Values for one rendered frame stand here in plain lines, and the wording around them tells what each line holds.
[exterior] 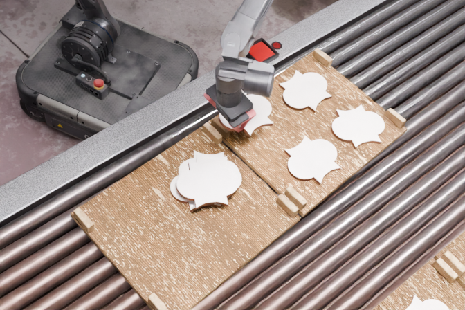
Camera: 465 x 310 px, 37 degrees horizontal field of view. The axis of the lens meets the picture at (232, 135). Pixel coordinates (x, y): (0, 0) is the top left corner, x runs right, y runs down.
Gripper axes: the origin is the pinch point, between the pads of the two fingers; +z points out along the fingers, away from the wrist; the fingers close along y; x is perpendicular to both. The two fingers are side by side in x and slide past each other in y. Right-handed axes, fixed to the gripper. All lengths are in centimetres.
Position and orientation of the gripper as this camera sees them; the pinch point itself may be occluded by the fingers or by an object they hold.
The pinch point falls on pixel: (230, 118)
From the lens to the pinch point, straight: 165.0
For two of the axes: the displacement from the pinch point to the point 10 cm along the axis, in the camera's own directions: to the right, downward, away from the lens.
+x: -8.0, 5.3, -2.9
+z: 0.3, 5.1, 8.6
